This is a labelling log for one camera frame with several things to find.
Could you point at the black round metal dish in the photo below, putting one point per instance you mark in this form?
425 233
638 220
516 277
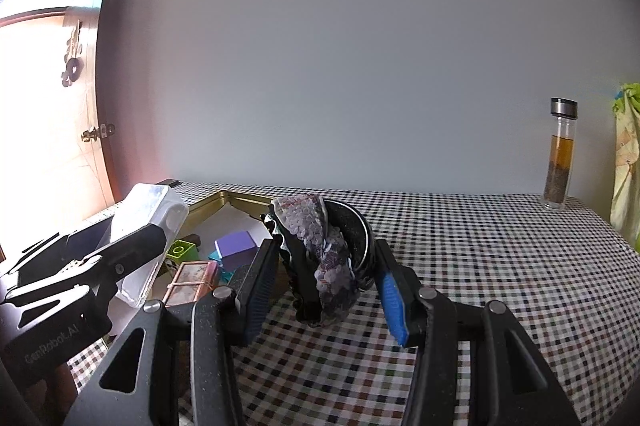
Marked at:
350 226

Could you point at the green toy brick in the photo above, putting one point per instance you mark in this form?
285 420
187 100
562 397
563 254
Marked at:
181 251

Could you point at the cyan block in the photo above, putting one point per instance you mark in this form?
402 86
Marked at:
227 277

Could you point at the black flat device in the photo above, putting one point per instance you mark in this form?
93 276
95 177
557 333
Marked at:
168 182

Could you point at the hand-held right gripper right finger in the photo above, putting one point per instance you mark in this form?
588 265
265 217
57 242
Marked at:
390 301

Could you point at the green printed blanket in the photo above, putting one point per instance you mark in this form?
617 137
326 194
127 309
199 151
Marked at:
627 166

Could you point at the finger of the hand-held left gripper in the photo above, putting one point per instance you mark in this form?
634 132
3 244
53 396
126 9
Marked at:
130 251
45 251

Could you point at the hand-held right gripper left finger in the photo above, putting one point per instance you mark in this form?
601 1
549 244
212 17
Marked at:
260 286

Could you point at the checkered tablecloth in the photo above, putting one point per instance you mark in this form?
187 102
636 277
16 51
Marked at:
500 281

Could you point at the purple block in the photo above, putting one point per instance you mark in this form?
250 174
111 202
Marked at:
235 246

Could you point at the gold tin box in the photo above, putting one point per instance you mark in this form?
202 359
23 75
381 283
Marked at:
240 203

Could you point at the translucent plastic box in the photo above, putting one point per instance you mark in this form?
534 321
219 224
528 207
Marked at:
150 211

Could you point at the copper tin with rubber band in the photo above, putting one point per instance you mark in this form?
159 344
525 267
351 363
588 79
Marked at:
192 281

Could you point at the glass tea bottle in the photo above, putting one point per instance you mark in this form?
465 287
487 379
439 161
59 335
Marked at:
560 166

